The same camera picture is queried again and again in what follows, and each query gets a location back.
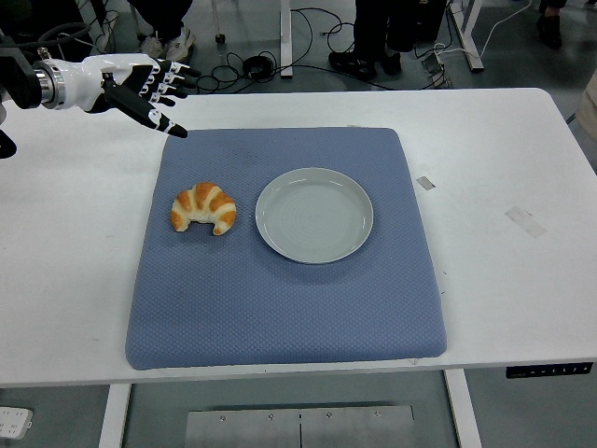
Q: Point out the white slanted desk leg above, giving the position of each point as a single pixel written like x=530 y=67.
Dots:
x=471 y=42

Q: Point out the white slanted frame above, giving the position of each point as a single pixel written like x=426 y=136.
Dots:
x=111 y=18

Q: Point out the grey floor power strip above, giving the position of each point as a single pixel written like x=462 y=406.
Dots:
x=436 y=70

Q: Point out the person with black shoes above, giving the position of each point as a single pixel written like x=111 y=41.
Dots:
x=368 y=28

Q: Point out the grey metal plate with screws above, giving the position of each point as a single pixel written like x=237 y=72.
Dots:
x=298 y=429

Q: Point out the white table leg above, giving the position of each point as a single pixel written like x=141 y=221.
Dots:
x=464 y=410
x=114 y=415

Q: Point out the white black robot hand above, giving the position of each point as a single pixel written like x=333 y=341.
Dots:
x=79 y=79

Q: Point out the small grey tape piece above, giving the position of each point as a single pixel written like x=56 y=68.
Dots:
x=426 y=183

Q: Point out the black computer box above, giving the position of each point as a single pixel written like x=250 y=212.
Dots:
x=429 y=18

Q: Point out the blue quilted mat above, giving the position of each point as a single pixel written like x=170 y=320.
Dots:
x=280 y=308

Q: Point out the golden croissant bread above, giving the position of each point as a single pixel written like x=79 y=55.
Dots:
x=210 y=200

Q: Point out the white desk leg with foot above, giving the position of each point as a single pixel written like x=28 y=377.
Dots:
x=286 y=37

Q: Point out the black table control panel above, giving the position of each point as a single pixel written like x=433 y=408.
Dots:
x=550 y=370

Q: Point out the white power strip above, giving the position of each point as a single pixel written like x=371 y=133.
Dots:
x=14 y=422

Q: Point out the person with white shoes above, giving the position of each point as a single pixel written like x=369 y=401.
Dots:
x=179 y=44

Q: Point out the white post with caster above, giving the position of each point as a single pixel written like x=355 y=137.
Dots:
x=219 y=23

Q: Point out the beige fabric object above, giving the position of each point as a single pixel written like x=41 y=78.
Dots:
x=590 y=102

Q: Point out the large grey tape piece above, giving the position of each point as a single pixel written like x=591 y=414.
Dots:
x=526 y=222

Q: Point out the grey round plate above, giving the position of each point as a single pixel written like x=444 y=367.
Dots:
x=312 y=219

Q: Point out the person's dark shoe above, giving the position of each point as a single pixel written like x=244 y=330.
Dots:
x=550 y=32

